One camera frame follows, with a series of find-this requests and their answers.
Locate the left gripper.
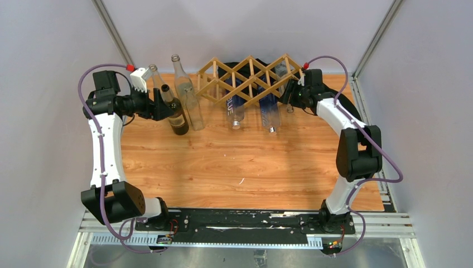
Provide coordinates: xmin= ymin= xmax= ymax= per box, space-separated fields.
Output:
xmin=121 ymin=84 xmax=173 ymax=121

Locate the dark green wine bottle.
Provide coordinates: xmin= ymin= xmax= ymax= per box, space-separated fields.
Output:
xmin=161 ymin=84 xmax=189 ymax=136

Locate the clear blue labelled bottle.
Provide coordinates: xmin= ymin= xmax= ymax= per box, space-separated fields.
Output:
xmin=259 ymin=93 xmax=281 ymax=136

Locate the small clear glass bottle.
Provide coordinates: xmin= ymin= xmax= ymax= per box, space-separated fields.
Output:
xmin=274 ymin=61 xmax=294 ymax=113

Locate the clear bottle white label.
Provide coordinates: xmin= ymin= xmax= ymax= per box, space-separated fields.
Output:
xmin=149 ymin=64 xmax=167 ymax=100

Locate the slim clear glass bottle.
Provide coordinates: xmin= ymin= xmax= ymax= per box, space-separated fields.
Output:
xmin=184 ymin=87 xmax=205 ymax=131

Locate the clear bottle black label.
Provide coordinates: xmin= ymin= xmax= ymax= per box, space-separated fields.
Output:
xmin=171 ymin=54 xmax=197 ymax=112

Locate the clear bottle blue label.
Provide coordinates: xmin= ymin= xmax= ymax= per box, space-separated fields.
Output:
xmin=225 ymin=94 xmax=245 ymax=130

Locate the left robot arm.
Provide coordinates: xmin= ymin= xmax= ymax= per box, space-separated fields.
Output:
xmin=81 ymin=68 xmax=173 ymax=231

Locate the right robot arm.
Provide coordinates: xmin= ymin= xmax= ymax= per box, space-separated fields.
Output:
xmin=279 ymin=69 xmax=382 ymax=233

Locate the wooden lattice wine rack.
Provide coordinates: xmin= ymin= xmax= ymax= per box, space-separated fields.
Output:
xmin=196 ymin=54 xmax=302 ymax=108

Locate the black cloth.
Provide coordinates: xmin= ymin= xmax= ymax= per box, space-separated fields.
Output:
xmin=226 ymin=59 xmax=361 ymax=119

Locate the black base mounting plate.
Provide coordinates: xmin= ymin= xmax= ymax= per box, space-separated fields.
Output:
xmin=135 ymin=208 xmax=355 ymax=245

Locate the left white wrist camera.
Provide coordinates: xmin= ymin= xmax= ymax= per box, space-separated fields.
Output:
xmin=130 ymin=68 xmax=152 ymax=93

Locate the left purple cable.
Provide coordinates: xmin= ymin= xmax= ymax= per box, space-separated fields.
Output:
xmin=76 ymin=63 xmax=168 ymax=255

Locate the aluminium rail frame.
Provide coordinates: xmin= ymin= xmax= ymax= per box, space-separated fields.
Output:
xmin=67 ymin=208 xmax=425 ymax=267

